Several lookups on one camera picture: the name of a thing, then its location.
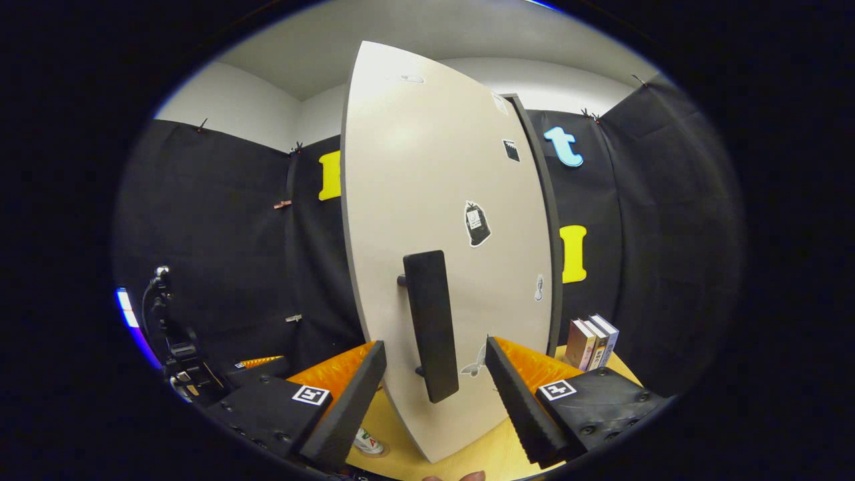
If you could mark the dark grey cabinet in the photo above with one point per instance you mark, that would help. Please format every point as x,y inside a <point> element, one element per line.
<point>554,234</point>

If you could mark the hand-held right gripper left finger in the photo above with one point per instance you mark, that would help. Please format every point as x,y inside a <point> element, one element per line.
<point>347,414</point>

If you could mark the beige cabinet door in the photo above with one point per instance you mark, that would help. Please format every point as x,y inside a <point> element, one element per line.
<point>414,167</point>

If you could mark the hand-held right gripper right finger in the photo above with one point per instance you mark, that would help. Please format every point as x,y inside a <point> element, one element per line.
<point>518,407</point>

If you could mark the white bottle with green cap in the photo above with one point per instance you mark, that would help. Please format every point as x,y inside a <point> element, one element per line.
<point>369,442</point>

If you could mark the black backdrop cloth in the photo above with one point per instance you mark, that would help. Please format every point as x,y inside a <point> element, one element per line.
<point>220,254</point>

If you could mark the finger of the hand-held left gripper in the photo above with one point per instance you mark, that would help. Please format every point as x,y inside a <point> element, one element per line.
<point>260,373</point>

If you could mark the white spine book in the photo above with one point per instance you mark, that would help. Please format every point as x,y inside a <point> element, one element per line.
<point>596,347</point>

